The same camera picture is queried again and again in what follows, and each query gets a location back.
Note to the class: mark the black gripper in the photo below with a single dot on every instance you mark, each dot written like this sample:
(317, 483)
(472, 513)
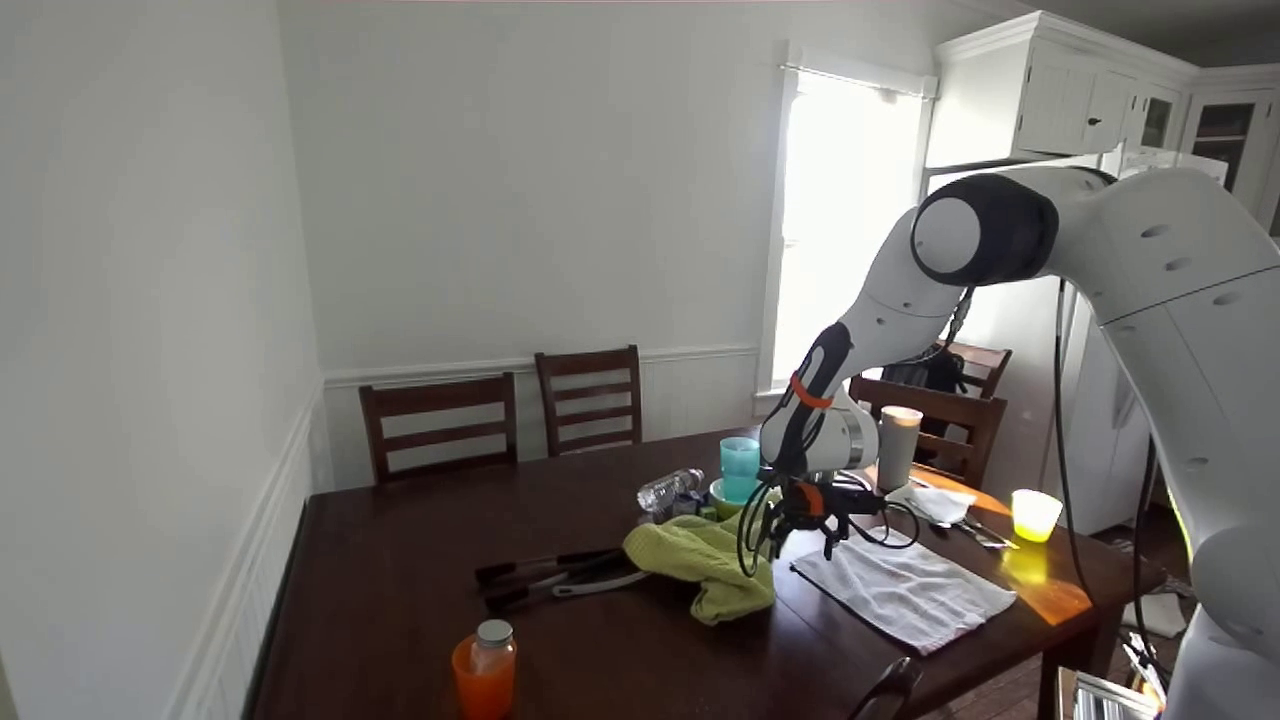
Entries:
(824, 500)

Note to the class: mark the white towel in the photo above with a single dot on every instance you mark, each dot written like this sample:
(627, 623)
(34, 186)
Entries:
(907, 594)

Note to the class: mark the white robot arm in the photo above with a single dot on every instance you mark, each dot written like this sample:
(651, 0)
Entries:
(1172, 265)

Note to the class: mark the light green bowl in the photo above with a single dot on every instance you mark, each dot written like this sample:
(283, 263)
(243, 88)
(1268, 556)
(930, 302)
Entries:
(726, 498)

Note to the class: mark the teal plastic cup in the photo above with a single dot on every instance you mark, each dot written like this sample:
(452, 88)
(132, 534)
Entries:
(742, 461)

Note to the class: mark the light green cloth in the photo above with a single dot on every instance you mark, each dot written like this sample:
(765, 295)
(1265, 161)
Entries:
(702, 561)

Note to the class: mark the grey tall tumbler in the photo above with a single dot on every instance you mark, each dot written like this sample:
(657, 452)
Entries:
(902, 444)

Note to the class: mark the small white napkin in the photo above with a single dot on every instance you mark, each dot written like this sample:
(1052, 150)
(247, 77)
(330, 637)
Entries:
(942, 506)

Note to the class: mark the clear glass container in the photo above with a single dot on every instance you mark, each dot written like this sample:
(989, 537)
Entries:
(670, 489)

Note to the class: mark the dark wooden curved-back chair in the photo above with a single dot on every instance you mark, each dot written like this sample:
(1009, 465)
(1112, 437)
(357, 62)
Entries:
(885, 684)

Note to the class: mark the brown wooden chair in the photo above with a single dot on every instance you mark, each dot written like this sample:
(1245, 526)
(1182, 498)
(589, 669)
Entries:
(954, 415)

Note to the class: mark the black bag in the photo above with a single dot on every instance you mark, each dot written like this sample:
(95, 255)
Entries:
(920, 368)

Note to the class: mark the yellow translucent cup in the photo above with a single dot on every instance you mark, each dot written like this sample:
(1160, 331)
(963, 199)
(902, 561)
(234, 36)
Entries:
(1039, 519)

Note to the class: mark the dark wooden slat-back chair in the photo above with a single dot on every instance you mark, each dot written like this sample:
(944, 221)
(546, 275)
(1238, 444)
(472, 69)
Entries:
(589, 399)
(441, 426)

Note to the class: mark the bright window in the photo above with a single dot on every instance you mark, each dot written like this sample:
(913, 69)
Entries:
(845, 225)

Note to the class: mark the white framed object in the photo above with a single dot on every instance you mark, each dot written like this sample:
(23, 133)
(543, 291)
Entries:
(1101, 697)

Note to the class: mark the orange juice bottle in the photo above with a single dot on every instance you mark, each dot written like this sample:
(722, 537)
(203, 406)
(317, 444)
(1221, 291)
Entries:
(484, 680)

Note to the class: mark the white tall cabinet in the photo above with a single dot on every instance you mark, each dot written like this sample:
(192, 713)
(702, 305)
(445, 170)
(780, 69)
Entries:
(1052, 92)

